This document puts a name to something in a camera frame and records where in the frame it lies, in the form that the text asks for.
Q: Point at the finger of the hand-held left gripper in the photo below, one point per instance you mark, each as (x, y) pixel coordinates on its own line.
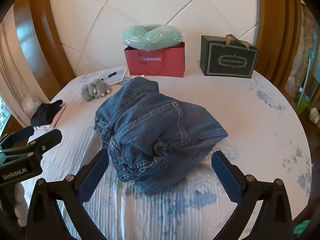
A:
(47, 140)
(25, 131)

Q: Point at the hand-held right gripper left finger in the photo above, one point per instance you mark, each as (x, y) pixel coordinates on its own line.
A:
(92, 178)

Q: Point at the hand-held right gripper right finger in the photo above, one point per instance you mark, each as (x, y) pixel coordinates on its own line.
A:
(226, 177)

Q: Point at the blue denim jeans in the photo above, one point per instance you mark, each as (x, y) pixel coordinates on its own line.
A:
(155, 120)

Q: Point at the person's left hand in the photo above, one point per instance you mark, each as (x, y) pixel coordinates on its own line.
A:
(21, 205)

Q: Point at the black cloth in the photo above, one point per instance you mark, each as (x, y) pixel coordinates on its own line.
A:
(45, 113)

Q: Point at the window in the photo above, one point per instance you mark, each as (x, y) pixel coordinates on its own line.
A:
(3, 115)

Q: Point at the white floral bed sheet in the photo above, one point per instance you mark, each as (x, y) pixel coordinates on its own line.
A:
(250, 120)

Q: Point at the beige curtain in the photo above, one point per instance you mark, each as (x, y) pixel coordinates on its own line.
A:
(10, 67)

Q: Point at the grey plush toy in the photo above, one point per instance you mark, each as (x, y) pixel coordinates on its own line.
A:
(93, 90)

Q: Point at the green cloth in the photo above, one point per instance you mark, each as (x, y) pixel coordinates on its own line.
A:
(302, 228)

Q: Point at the black pen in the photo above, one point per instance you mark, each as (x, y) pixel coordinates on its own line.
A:
(112, 74)

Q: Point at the grey-blue scissors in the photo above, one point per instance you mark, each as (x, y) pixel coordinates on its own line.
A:
(124, 81)

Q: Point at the green plastic container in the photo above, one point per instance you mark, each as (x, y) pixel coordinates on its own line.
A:
(301, 103)

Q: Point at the crumpled white tissue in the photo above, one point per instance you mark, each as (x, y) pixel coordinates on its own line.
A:
(314, 115)

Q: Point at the white and pink stick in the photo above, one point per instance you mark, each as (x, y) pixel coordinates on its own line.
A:
(138, 76)

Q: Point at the black gift box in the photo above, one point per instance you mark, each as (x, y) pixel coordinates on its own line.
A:
(227, 62)

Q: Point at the red paper bag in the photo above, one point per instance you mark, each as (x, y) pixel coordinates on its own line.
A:
(155, 65)

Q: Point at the white padded headboard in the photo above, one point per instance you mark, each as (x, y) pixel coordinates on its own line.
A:
(100, 17)

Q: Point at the green neck pillow in plastic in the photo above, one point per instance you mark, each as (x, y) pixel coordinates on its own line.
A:
(150, 37)

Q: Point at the wooden bed frame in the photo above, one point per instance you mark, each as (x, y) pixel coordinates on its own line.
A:
(50, 30)

